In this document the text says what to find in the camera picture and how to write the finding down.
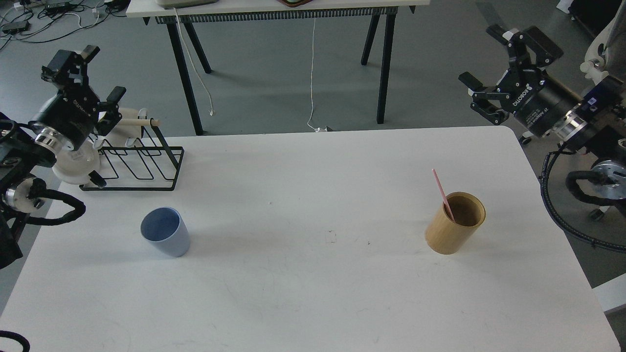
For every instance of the black wire dish rack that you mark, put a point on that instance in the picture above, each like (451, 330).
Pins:
(151, 164)

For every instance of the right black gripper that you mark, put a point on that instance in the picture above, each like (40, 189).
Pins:
(536, 100)

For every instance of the blue plastic cup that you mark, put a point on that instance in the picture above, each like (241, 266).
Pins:
(165, 229)

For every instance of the bamboo cylinder holder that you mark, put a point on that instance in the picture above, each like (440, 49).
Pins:
(446, 237)

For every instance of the white mug on rack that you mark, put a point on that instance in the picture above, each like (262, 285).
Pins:
(126, 135)

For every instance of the white background table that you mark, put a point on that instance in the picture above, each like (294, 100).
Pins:
(176, 19)

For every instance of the white office chair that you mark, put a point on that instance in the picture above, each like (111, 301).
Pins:
(604, 20)

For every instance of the white round lidded container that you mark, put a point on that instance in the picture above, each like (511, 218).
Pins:
(74, 167)

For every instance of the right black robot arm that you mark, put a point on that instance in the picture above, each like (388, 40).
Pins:
(594, 123)

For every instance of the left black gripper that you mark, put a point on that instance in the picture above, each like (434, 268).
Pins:
(65, 120)

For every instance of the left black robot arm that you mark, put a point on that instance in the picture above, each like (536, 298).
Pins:
(25, 198)

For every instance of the white table edge corner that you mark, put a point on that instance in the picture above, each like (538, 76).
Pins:
(612, 294)

